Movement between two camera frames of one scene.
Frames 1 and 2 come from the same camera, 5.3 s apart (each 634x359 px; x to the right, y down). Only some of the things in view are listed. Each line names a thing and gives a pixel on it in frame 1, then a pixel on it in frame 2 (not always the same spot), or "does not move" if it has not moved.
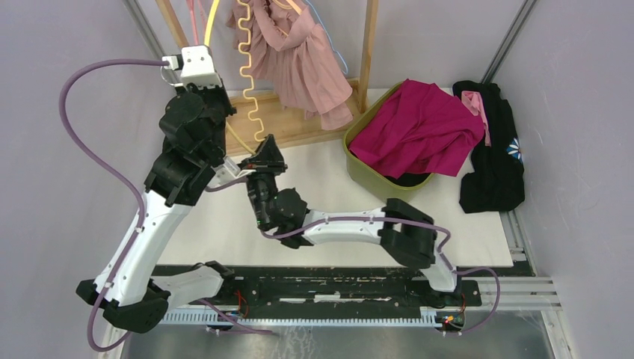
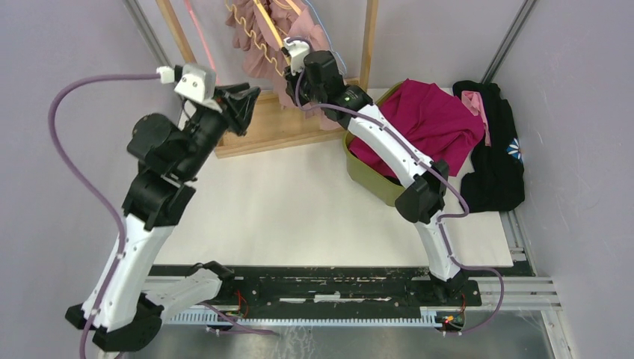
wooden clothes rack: [259, 114] does not move
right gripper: [269, 158] → [291, 81]
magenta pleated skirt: [422, 130] does not move
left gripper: [217, 90] → [237, 102]
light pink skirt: [284, 45] does not move
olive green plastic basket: [366, 177] does not move
